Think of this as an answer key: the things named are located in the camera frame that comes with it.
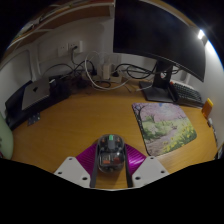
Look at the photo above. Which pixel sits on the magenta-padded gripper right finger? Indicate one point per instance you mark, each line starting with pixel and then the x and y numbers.
pixel 136 160

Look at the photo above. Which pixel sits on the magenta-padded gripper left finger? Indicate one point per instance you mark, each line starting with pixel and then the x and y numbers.
pixel 85 160

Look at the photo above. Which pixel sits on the transparent computer mouse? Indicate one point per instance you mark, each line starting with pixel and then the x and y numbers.
pixel 111 153

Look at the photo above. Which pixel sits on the cherry blossom print mouse pad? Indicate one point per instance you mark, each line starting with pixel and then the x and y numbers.
pixel 163 128

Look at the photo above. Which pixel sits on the small grey earbud case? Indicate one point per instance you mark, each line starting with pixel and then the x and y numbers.
pixel 210 122

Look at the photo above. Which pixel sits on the black desk riser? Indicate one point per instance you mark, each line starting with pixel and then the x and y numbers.
pixel 15 113

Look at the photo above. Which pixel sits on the black keyboard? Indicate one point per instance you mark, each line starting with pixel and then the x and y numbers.
pixel 188 93

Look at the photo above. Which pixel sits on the orange jar with yellow lid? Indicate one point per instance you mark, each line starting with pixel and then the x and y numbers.
pixel 207 108

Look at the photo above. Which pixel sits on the white power strip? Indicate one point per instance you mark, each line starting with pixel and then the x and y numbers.
pixel 106 71

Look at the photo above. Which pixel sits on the black monitor with stand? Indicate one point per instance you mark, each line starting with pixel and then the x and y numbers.
pixel 153 30

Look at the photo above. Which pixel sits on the bright light bar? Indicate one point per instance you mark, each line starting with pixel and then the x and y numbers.
pixel 201 34

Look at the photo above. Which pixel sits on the white wall socket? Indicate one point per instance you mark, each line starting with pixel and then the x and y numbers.
pixel 70 48

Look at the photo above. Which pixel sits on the wooden wall shelf unit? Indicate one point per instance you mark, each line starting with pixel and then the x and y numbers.
pixel 66 16

